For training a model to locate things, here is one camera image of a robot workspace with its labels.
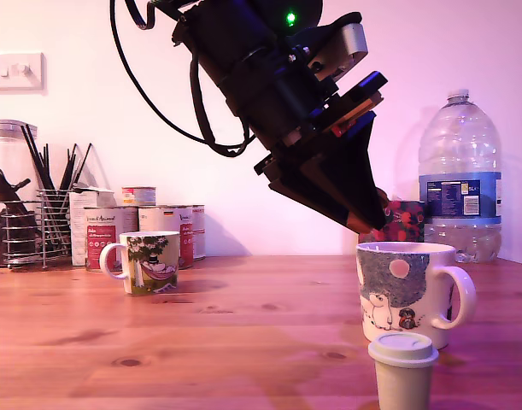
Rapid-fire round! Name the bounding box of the brown coffee capsule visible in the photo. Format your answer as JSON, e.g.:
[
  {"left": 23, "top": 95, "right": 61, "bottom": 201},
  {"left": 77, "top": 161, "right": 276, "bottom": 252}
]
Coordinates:
[{"left": 374, "top": 187, "right": 391, "bottom": 213}]

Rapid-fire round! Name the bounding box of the small cup with white lid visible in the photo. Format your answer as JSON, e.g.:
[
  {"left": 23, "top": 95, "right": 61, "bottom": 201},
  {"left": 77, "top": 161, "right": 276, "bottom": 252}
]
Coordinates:
[{"left": 367, "top": 332, "right": 440, "bottom": 410}]

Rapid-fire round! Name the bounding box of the red floral box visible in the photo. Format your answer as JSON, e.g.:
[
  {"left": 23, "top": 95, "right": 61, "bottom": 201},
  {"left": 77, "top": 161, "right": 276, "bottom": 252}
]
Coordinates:
[{"left": 357, "top": 199, "right": 426, "bottom": 245}]

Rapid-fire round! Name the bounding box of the large clear water bottle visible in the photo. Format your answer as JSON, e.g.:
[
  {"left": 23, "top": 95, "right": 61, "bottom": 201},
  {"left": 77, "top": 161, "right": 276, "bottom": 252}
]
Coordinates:
[{"left": 417, "top": 88, "right": 503, "bottom": 264}]

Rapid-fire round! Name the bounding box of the white can with red label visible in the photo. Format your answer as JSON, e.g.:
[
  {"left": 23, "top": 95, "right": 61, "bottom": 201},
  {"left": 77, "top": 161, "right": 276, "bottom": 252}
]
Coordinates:
[
  {"left": 191, "top": 204, "right": 208, "bottom": 262},
  {"left": 84, "top": 205, "right": 139, "bottom": 273},
  {"left": 138, "top": 205, "right": 195, "bottom": 271}
]

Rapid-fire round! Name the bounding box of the blue cartoon print mug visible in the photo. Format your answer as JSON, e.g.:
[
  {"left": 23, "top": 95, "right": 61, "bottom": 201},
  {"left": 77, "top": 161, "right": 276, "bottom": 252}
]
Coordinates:
[{"left": 355, "top": 241, "right": 478, "bottom": 350}]

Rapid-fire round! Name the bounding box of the green hammock print mug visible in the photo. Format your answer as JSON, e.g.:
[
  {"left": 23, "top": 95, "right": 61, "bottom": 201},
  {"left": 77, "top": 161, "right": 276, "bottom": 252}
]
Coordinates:
[{"left": 98, "top": 231, "right": 181, "bottom": 296}]

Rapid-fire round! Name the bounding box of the white carton box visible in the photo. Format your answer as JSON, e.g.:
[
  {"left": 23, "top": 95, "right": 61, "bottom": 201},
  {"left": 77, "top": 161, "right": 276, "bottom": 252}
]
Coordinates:
[{"left": 67, "top": 186, "right": 117, "bottom": 267}]

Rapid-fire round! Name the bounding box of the glass jar with metal lid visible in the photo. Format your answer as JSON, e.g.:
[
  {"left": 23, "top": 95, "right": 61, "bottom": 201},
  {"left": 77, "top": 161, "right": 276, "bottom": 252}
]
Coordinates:
[{"left": 0, "top": 119, "right": 40, "bottom": 268}]

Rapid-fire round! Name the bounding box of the dark wooden utensil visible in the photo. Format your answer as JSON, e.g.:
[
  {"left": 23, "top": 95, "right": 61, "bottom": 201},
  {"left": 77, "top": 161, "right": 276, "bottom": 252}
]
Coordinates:
[{"left": 0, "top": 165, "right": 32, "bottom": 217}]

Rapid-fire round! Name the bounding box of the thick braided black cable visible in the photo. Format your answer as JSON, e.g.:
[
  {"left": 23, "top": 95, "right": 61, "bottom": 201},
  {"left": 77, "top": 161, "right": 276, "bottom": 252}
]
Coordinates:
[{"left": 187, "top": 50, "right": 255, "bottom": 158}]

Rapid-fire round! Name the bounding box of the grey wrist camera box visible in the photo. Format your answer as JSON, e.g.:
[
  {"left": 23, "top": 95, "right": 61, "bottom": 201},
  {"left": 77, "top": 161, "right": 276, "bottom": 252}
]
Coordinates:
[{"left": 285, "top": 12, "right": 369, "bottom": 85}]

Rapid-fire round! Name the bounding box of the thin black cable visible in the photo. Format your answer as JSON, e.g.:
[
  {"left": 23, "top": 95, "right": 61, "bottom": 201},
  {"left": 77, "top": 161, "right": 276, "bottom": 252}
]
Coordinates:
[{"left": 109, "top": 0, "right": 255, "bottom": 158}]

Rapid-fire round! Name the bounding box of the short looped black cable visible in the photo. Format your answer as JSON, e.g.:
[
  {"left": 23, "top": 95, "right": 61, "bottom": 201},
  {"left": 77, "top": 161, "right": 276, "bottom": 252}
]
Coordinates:
[{"left": 123, "top": 0, "right": 157, "bottom": 30}]

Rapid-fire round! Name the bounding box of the metal wire utensil rack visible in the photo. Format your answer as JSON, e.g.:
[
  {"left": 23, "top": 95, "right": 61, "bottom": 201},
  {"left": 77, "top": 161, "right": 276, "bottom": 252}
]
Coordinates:
[{"left": 2, "top": 189, "right": 73, "bottom": 271}]

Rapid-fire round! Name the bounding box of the white light switch plate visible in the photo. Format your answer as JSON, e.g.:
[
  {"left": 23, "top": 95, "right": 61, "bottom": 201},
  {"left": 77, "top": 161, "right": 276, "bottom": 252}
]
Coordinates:
[{"left": 0, "top": 52, "right": 47, "bottom": 93}]

